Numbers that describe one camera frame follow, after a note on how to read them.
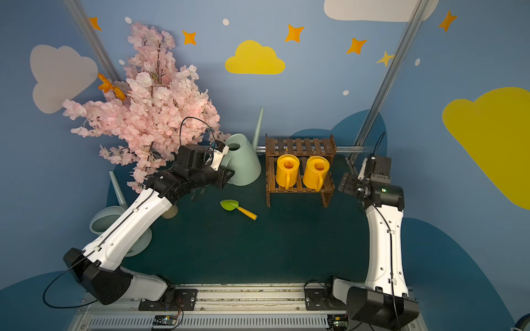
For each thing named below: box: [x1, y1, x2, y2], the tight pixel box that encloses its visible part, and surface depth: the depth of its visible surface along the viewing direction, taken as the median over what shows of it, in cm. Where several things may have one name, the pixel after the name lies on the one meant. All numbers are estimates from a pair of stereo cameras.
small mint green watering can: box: [221, 106, 265, 187], surface depth 75 cm
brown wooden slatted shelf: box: [265, 133, 337, 209], surface depth 90 cm
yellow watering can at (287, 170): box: [276, 153, 301, 190], surface depth 86 cm
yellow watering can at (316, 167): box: [302, 155, 331, 193], surface depth 84 cm
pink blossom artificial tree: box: [62, 22, 231, 192], surface depth 69 cm
